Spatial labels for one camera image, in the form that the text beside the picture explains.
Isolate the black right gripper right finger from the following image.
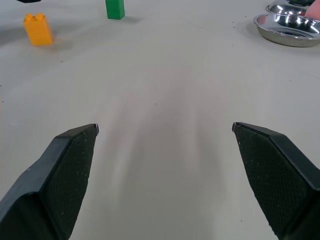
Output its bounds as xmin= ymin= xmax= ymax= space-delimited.
xmin=231 ymin=121 xmax=320 ymax=240

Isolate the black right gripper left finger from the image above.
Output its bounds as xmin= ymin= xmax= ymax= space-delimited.
xmin=0 ymin=123 xmax=100 ymax=240

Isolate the orange toy brick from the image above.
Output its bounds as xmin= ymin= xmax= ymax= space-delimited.
xmin=23 ymin=12 xmax=54 ymax=47

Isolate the shiny steel bowl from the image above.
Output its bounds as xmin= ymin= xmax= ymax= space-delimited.
xmin=265 ymin=3 xmax=312 ymax=15
xmin=253 ymin=13 xmax=320 ymax=48

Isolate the pink rounded object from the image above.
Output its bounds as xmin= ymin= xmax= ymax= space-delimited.
xmin=305 ymin=3 xmax=320 ymax=20

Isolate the dark object in bowl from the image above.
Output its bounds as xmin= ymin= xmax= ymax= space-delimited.
xmin=287 ymin=0 xmax=316 ymax=6

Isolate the green toy brick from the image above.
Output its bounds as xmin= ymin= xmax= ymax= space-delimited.
xmin=105 ymin=0 xmax=126 ymax=20

